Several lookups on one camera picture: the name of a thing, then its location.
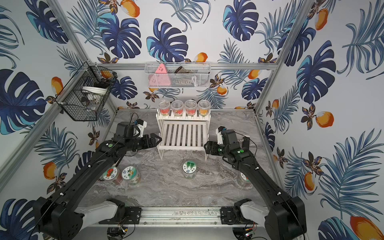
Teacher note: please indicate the green lid seed jar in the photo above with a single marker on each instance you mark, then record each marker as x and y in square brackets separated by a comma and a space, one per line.
[189, 169]

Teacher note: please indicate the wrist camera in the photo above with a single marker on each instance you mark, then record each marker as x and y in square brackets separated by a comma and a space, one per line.
[139, 127]
[219, 132]

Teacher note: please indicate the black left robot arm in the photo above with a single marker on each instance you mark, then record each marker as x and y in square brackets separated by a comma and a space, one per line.
[56, 216]

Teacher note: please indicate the green white lid jar left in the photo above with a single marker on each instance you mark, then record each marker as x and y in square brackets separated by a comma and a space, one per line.
[131, 175]

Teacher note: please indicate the red strawberry lid jar left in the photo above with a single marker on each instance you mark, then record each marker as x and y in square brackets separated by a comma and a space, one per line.
[113, 176]

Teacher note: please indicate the aluminium front rail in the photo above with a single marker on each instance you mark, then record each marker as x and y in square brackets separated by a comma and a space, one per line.
[181, 216]

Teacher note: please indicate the white mesh wall basket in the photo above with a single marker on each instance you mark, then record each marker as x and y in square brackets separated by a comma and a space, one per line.
[184, 75]

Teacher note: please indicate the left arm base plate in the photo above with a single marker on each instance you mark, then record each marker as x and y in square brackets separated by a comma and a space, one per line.
[124, 215]

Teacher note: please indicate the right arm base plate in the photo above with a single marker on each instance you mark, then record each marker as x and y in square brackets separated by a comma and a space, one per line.
[243, 212]

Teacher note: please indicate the white slatted wooden shelf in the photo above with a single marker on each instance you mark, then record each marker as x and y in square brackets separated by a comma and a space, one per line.
[183, 133]

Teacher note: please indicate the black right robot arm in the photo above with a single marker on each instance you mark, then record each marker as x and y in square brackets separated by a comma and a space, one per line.
[243, 160]

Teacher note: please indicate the pink triangular packet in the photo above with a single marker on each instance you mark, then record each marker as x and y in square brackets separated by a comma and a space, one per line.
[160, 78]

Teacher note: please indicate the clear seed container orange label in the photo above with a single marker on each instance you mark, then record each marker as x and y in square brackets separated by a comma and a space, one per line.
[204, 107]

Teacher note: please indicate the red label lid jar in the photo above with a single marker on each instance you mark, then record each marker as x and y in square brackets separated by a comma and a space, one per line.
[243, 181]

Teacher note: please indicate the clear seed container red label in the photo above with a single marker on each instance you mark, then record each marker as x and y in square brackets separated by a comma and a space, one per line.
[190, 107]

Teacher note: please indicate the white bowl in wire basket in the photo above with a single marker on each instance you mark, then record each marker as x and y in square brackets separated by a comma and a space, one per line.
[94, 90]

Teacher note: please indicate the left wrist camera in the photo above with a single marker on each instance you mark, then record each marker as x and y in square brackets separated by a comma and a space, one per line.
[139, 127]

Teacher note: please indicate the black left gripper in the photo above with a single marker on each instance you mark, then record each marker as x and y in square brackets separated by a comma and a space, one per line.
[147, 142]

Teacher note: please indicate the black remote-like tool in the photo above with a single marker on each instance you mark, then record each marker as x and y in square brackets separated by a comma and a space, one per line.
[246, 142]

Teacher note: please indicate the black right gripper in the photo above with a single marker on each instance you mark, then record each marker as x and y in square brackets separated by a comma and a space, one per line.
[210, 144]

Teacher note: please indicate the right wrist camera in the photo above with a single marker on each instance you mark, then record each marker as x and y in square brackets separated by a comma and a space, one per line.
[219, 132]

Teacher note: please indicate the black wire basket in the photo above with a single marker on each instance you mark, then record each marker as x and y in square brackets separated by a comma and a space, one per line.
[82, 106]

